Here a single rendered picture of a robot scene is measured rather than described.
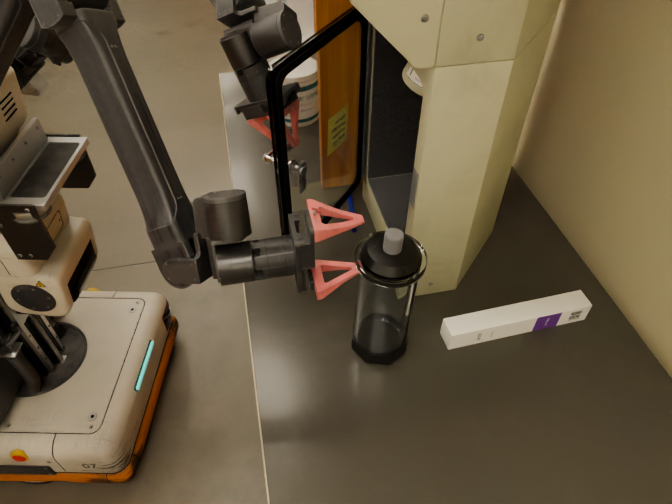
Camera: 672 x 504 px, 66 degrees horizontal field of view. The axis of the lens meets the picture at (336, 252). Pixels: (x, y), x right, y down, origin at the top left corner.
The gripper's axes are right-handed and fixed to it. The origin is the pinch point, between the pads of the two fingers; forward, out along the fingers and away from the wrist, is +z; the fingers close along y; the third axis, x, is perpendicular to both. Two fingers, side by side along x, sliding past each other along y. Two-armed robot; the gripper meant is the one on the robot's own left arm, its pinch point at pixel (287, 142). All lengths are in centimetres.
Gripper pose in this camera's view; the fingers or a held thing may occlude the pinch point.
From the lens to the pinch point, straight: 94.6
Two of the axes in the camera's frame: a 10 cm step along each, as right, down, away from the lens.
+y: -7.9, 0.0, 6.1
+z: 3.8, 7.8, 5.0
